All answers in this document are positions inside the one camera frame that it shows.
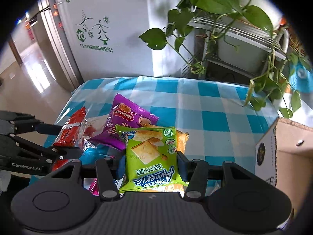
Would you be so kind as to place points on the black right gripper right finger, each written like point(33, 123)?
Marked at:
point(195, 172)

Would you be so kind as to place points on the blue white checkered tablecloth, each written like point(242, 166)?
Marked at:
point(220, 126)

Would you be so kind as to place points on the white freezer with green print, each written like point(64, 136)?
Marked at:
point(100, 38)

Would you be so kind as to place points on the cardboard milk carton box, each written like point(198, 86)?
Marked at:
point(283, 158)

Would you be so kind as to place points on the white metal plant stand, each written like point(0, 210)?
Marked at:
point(279, 45)

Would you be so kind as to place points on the patterned table cover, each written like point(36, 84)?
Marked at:
point(296, 101)

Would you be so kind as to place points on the blue foil snack bag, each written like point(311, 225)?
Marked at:
point(92, 154)

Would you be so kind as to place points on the white red snack packet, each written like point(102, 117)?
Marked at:
point(94, 126)

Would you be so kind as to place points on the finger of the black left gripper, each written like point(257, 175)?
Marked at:
point(48, 129)
point(57, 152)

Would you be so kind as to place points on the red snack bag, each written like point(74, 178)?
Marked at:
point(69, 140)

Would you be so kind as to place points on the orange yellow snack bag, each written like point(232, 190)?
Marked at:
point(182, 139)

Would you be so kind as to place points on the purple snack bag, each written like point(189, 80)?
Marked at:
point(125, 113)

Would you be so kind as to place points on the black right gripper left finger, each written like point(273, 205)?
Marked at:
point(109, 170)

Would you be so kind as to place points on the white plant pot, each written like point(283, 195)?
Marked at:
point(244, 47)

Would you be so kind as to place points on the green cracker snack bag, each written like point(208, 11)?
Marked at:
point(151, 159)

